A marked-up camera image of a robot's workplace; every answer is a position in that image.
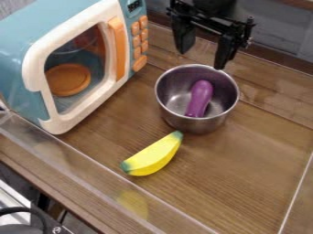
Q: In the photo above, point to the silver metal pot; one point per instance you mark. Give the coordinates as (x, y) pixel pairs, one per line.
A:
(173, 94)

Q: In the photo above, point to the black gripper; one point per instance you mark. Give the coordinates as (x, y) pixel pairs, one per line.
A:
(212, 15)

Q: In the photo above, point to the yellow toy banana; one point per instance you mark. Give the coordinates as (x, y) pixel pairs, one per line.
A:
(154, 157)

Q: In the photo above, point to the clear acrylic barrier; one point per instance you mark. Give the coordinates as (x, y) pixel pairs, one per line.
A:
(110, 203)

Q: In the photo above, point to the purple toy eggplant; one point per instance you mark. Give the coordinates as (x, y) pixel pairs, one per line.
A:
(202, 92)

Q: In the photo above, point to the blue toy microwave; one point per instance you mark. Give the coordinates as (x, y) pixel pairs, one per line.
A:
(98, 33)

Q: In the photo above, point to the orange microwave turntable plate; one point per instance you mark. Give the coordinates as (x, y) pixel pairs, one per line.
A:
(69, 79)

